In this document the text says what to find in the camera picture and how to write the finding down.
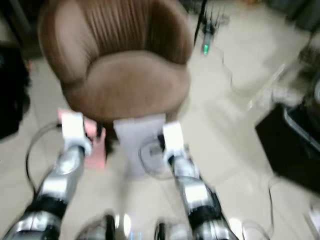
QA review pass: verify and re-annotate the silver metal tube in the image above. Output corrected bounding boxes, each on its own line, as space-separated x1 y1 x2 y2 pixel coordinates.
282 107 320 147

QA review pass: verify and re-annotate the brown upholstered sofa chair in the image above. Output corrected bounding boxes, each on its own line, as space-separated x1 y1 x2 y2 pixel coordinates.
37 0 196 126

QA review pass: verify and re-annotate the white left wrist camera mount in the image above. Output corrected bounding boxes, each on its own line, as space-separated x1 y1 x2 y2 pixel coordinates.
61 112 85 146

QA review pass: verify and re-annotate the silver left robot leg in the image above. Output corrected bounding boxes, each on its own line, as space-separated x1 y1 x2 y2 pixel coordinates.
80 214 132 240

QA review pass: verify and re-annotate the silver robot leg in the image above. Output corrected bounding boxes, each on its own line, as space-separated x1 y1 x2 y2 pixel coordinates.
155 222 197 240
80 214 132 240

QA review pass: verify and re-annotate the black cabinet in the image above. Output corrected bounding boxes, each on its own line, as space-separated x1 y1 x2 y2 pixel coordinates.
255 106 320 195

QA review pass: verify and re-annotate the clear glass table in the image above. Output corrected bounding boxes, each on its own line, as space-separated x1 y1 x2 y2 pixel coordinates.
247 37 320 112

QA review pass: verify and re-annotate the black device with green light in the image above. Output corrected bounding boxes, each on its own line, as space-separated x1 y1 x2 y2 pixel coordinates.
194 0 223 56

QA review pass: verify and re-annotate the grey pillow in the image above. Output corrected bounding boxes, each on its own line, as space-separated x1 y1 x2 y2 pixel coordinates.
113 114 168 179

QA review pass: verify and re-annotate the silver right robot leg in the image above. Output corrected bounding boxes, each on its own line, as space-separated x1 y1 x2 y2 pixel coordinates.
155 222 197 240

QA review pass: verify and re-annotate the black bag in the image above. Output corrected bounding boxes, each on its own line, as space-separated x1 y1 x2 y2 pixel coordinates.
0 42 31 141

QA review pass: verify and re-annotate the black floor cable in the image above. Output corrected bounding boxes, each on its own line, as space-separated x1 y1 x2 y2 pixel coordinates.
266 177 282 237

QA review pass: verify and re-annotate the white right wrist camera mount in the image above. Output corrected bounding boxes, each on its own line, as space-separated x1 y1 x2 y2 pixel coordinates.
162 122 185 153

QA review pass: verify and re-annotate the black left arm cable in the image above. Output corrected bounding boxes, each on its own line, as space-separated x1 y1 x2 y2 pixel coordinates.
24 122 66 191

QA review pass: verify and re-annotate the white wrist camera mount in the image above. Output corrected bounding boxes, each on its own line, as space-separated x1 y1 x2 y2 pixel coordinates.
162 122 185 153
61 112 85 146

